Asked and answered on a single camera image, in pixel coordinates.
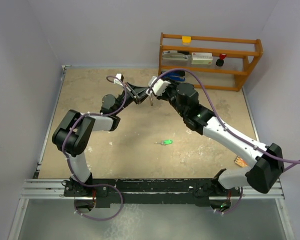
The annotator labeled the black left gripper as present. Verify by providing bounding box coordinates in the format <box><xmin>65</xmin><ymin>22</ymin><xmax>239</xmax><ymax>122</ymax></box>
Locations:
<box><xmin>113</xmin><ymin>82</ymin><xmax>149</xmax><ymax>116</ymax></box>

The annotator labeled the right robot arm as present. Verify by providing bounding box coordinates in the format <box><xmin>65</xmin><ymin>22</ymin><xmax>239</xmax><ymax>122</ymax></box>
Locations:
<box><xmin>151</xmin><ymin>79</ymin><xmax>285</xmax><ymax>196</ymax></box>

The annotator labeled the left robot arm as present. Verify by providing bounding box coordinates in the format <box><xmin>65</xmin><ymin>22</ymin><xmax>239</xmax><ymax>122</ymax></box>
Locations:
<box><xmin>52</xmin><ymin>79</ymin><xmax>148</xmax><ymax>196</ymax></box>

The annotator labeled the blue stapler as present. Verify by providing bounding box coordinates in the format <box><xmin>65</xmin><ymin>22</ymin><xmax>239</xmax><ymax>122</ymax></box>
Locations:
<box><xmin>162</xmin><ymin>70</ymin><xmax>186</xmax><ymax>82</ymax></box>

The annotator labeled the grey stapler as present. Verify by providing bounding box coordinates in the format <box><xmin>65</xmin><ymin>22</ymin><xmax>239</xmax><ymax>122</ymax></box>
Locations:
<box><xmin>161</xmin><ymin>50</ymin><xmax>190</xmax><ymax>66</ymax></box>

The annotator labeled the white green staples box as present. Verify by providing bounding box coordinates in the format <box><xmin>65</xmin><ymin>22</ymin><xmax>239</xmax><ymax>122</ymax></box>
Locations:
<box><xmin>191</xmin><ymin>52</ymin><xmax>213</xmax><ymax>65</ymax></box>

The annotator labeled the yellow small box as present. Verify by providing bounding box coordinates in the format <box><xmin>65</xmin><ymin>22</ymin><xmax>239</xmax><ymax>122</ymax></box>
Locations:
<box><xmin>181</xmin><ymin>36</ymin><xmax>192</xmax><ymax>46</ymax></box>

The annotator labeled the wooden shelf rack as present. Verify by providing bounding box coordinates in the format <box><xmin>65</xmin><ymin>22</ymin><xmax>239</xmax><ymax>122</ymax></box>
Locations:
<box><xmin>158</xmin><ymin>33</ymin><xmax>264</xmax><ymax>91</ymax></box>

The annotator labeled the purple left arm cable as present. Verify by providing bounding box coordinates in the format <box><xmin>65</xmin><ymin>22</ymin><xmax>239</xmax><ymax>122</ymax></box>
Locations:
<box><xmin>61</xmin><ymin>75</ymin><xmax>127</xmax><ymax>221</ymax></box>

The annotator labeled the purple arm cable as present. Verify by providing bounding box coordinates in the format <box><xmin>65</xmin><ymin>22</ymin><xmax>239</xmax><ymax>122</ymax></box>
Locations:
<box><xmin>152</xmin><ymin>68</ymin><xmax>300</xmax><ymax>216</ymax></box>
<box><xmin>61</xmin><ymin>75</ymin><xmax>127</xmax><ymax>221</ymax></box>

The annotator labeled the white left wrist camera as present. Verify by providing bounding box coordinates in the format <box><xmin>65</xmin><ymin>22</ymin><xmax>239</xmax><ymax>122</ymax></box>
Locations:
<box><xmin>113</xmin><ymin>73</ymin><xmax>124</xmax><ymax>86</ymax></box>

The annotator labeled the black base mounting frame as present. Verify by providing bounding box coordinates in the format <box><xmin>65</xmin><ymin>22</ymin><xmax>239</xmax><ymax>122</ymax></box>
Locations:
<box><xmin>61</xmin><ymin>178</ymin><xmax>240</xmax><ymax>208</ymax></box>

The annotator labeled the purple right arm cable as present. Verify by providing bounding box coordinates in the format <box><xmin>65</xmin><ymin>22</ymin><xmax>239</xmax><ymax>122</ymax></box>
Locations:
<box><xmin>152</xmin><ymin>68</ymin><xmax>300</xmax><ymax>216</ymax></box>

